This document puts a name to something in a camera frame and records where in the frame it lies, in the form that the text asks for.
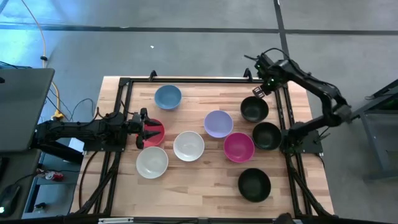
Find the grey metal cart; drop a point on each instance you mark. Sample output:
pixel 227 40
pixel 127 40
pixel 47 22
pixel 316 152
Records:
pixel 376 130

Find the blue bowl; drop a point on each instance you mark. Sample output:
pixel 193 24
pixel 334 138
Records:
pixel 168 97

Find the silver frame bracket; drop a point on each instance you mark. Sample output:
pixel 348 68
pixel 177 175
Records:
pixel 115 220

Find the red drink can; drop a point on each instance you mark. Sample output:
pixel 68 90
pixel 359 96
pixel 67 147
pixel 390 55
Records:
pixel 56 176

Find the blue-grey low shelf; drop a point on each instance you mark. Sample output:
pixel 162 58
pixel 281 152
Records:
pixel 56 196

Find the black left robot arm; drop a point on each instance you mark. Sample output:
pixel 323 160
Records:
pixel 77 130

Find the black computer mouse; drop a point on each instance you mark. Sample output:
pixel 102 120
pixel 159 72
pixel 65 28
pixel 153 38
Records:
pixel 9 197

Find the yellow power plug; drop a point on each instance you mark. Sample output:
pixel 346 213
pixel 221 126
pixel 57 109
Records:
pixel 57 116

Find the white bowl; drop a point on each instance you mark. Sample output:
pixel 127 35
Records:
pixel 152 162
pixel 188 146

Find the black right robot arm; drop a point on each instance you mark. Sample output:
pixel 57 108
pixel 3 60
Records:
pixel 314 84

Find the black frame clamp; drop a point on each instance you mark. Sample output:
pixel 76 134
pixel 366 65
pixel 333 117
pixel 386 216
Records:
pixel 152 76
pixel 247 74

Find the small black adapter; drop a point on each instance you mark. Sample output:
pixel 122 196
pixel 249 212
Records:
pixel 40 205

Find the red bowl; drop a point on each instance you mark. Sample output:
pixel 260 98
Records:
pixel 157 140

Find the magenta bowl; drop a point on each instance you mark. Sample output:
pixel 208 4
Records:
pixel 238 147

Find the black bowl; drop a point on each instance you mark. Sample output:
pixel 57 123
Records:
pixel 254 185
pixel 254 109
pixel 266 136

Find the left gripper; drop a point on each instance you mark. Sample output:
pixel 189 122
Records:
pixel 136 127

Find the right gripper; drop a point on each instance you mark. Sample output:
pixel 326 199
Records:
pixel 267 73

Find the dark side desk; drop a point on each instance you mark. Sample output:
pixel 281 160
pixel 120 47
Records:
pixel 18 168

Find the grey laptop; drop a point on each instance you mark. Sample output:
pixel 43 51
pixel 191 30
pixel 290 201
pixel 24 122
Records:
pixel 25 109

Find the white paper sheet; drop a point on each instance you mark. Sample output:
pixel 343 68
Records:
pixel 76 144

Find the black slanted beam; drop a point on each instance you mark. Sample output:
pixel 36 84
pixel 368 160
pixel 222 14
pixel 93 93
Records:
pixel 62 154

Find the black aluminium table frame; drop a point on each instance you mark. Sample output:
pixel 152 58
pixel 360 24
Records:
pixel 202 80

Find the lilac bowl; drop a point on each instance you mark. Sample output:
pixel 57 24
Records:
pixel 218 124

